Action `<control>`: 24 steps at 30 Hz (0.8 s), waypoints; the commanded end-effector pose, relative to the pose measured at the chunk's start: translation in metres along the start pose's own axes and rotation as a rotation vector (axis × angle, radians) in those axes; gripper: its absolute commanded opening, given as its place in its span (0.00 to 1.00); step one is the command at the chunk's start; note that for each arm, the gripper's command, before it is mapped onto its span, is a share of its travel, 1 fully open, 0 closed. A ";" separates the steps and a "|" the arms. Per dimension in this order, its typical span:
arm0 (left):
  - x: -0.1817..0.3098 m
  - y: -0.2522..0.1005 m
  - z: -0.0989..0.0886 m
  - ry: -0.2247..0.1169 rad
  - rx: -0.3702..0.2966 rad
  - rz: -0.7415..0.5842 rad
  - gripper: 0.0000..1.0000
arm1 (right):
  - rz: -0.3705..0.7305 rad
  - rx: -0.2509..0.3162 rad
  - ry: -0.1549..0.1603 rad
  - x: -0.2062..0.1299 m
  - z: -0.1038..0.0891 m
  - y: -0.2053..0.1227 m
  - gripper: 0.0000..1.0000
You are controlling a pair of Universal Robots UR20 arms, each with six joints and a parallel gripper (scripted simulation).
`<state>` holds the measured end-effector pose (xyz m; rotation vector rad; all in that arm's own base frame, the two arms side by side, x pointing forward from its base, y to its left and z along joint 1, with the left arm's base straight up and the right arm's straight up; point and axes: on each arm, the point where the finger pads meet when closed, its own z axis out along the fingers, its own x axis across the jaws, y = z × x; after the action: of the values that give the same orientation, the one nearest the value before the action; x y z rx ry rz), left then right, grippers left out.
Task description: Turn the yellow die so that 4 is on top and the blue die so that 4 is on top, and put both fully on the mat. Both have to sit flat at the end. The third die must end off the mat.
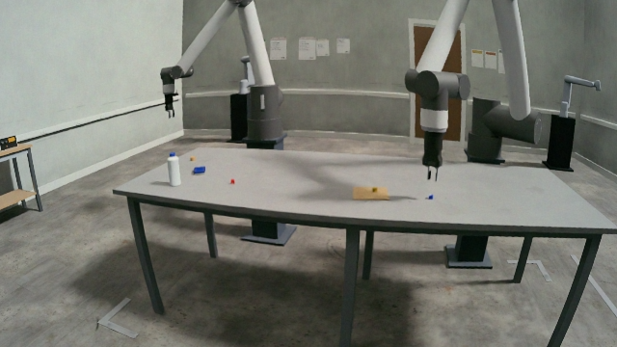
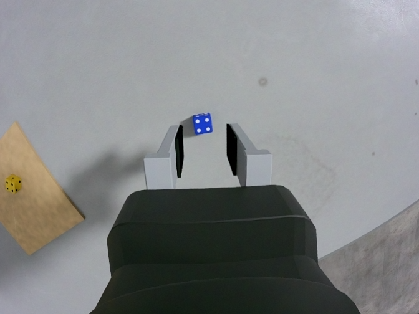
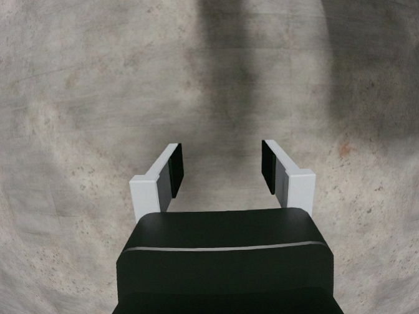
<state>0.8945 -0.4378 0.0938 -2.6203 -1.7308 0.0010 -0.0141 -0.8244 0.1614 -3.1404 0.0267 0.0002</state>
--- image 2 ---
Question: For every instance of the yellow die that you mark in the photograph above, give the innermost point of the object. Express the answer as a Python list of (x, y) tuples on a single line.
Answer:
[(13, 184)]

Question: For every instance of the blue die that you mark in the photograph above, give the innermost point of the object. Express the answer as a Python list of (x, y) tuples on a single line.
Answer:
[(202, 123)]

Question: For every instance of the tan mat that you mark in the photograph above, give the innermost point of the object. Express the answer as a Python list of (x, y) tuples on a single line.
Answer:
[(40, 211)]

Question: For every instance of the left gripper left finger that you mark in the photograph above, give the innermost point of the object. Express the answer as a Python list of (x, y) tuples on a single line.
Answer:
[(162, 168)]

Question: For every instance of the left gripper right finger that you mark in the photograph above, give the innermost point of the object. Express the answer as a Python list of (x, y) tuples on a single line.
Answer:
[(253, 167)]

